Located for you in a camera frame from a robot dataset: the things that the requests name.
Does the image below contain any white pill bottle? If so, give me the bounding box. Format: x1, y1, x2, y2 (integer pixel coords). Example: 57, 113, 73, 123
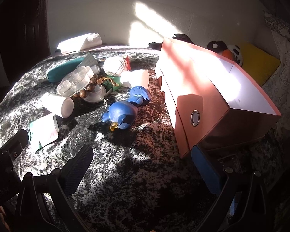
41, 92, 74, 118

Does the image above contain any blue toy figure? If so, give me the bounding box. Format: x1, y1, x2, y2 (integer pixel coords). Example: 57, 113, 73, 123
101, 85, 151, 131

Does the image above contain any clear flower compartment box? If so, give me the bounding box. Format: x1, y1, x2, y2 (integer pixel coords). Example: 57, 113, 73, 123
56, 66, 94, 97

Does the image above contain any wooden bead bracelet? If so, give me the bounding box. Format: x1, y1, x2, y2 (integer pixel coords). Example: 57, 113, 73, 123
72, 74, 117, 100

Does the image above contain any mint green tape measure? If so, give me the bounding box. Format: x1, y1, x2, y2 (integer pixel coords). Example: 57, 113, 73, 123
102, 76, 122, 92

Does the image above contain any white tube led bulb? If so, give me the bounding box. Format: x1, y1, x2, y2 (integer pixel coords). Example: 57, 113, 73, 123
90, 64, 103, 74

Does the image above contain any patterned bed cover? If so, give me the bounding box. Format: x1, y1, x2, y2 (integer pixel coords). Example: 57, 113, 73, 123
0, 44, 290, 232

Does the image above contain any pink storage box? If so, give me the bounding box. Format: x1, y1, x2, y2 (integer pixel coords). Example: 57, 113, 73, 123
155, 41, 281, 157

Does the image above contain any teal glasses case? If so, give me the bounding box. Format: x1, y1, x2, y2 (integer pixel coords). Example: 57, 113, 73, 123
47, 58, 84, 83

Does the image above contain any white ribbed lamp shade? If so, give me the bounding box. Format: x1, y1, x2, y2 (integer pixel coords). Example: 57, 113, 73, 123
120, 69, 149, 89

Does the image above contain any yellow pillow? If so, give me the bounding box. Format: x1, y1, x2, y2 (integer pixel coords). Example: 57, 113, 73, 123
240, 43, 280, 86

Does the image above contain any panda plush toy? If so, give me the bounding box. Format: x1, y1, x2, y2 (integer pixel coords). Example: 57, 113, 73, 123
206, 40, 243, 67

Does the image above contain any red plastic cone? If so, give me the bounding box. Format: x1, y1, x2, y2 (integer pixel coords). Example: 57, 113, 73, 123
124, 56, 131, 71

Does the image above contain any black cloth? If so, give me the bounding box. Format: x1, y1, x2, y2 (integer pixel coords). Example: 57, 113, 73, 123
148, 33, 194, 51

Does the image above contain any white string ball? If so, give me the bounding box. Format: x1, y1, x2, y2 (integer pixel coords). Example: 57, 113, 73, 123
103, 56, 128, 77

